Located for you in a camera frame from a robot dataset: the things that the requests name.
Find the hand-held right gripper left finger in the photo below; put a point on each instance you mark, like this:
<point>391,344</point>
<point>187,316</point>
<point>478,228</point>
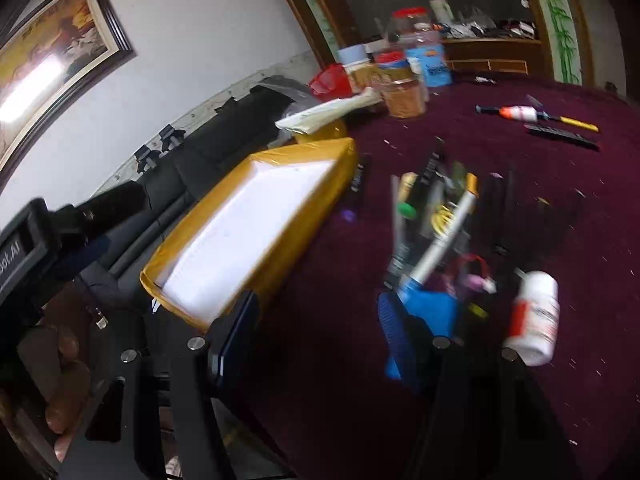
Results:
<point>240,340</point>

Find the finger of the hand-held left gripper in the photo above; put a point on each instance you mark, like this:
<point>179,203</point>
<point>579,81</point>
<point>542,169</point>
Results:
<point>115,200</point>
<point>85,260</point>

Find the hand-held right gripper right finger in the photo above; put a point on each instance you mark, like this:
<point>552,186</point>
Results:
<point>395,330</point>

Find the blue battery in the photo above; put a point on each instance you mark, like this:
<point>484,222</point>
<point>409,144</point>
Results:
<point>432,307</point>

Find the white pen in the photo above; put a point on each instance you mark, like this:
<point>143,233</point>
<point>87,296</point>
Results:
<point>445,240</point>

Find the yellow cardboard box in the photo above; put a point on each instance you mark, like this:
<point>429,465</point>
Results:
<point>250,210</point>

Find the white pill bottle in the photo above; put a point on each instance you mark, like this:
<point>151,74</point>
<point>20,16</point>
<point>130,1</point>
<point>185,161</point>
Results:
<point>532,317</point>

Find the pile of assorted pens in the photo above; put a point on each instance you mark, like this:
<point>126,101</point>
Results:
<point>427,175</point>

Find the person's left hand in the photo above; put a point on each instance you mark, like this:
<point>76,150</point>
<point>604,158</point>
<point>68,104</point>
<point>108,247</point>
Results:
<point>67,345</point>

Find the black plastic clip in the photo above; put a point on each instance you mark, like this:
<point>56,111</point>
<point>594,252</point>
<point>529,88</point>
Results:
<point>147,157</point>
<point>172,138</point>

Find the small metal buckle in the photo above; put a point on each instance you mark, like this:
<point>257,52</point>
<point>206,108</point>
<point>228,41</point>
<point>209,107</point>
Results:
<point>101,320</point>

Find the maroon tablecloth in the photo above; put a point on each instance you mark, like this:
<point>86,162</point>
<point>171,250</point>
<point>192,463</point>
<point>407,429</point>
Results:
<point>350,385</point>

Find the black leather sofa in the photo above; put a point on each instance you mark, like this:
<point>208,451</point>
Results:
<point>210,145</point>

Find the black marker purple caps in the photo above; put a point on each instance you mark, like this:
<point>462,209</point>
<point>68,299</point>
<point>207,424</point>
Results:
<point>360,175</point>

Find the framed painting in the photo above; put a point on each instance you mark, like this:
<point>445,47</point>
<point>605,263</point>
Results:
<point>60,45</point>

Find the clear plastic bag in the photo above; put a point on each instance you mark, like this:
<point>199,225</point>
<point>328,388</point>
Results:
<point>285,87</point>

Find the yellow tape roll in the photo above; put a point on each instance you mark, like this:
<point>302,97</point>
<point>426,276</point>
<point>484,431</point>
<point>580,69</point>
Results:
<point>320,132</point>

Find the white paper booklet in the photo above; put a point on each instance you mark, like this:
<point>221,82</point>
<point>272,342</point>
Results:
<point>320,112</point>

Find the short jar orange powder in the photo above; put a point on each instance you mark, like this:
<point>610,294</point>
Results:
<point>405,100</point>

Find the black marker blue cap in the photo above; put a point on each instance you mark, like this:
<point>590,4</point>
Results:
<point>487,109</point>

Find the red plastic bag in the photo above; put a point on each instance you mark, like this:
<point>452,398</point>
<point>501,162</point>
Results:
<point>330,82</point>

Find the white glue bottle orange cap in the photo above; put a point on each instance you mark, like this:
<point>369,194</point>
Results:
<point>520,112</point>

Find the black marker red cap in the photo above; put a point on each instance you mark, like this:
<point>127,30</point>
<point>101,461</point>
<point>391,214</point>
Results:
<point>560,135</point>

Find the small silver pen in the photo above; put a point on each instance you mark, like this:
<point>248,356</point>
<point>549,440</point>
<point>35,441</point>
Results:
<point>485,80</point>

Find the clear blue pen cap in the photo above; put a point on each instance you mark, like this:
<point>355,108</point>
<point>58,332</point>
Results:
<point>535,102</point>

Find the clear jar red blue lid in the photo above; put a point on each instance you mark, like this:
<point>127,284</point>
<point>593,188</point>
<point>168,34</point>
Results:
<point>392,62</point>

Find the tall clear jar blue label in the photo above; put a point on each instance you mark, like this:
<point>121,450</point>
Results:
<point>425,60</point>

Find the white blue paper cup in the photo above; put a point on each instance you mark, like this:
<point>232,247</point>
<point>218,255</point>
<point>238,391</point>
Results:
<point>354,54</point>

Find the wooden cabinet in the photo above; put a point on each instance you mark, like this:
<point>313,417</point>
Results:
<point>495,57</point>

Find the heap of mixed small clutter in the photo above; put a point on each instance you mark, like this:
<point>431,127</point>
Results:
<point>480,25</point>

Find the bamboo painted panel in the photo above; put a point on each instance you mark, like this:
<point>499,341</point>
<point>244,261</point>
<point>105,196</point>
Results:
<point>557,20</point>

